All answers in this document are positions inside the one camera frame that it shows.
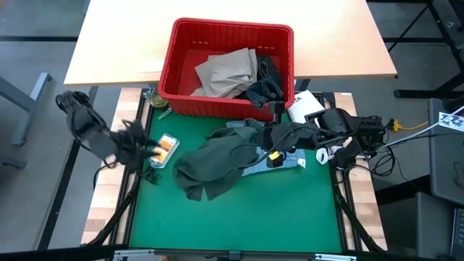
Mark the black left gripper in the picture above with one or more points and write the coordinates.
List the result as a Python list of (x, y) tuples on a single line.
[(134, 145)]

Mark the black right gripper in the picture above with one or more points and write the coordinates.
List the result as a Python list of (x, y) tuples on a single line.
[(290, 137)]

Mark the light blue denim jeans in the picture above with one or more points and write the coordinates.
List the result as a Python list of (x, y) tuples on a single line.
[(293, 157)]

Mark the dark green garment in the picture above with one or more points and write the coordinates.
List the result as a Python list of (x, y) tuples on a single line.
[(210, 166)]

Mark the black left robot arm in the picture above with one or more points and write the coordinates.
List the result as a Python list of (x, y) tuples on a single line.
[(87, 127)]

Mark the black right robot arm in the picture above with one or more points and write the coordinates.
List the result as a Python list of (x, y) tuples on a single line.
[(340, 121)]

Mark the red plastic laundry bin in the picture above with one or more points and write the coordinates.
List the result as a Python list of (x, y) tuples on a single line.
[(217, 107)]

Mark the dark denim garment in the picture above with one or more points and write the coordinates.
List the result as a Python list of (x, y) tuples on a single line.
[(266, 90)]

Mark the white tote bag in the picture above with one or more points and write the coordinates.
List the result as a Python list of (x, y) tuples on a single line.
[(304, 103)]

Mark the beige garment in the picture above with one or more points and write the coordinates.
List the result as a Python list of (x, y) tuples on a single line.
[(226, 74)]

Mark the white label strip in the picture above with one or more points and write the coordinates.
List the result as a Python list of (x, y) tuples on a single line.
[(150, 66)]

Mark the light wooden desk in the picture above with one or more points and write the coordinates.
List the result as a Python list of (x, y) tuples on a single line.
[(108, 36)]

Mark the grey desk leg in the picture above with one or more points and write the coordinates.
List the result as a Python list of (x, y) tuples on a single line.
[(25, 108)]

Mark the green table mat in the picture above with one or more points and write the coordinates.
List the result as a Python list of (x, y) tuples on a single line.
[(235, 224)]

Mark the white logo tag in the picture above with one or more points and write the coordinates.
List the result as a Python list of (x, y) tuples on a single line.
[(451, 121)]

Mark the grey plastic case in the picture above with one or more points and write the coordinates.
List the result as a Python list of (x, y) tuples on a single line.
[(446, 163)]

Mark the dark grey box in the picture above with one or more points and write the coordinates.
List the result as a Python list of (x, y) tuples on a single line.
[(417, 224)]

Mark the dark keyboard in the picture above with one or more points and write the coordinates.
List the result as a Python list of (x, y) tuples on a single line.
[(458, 232)]

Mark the black aluminium frame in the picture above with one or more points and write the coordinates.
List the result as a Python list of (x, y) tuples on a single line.
[(66, 174)]

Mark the silver frame bracket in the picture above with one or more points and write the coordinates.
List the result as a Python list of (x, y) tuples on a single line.
[(335, 257), (134, 254)]

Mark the black desk frame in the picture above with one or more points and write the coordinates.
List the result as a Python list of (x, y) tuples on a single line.
[(442, 21)]

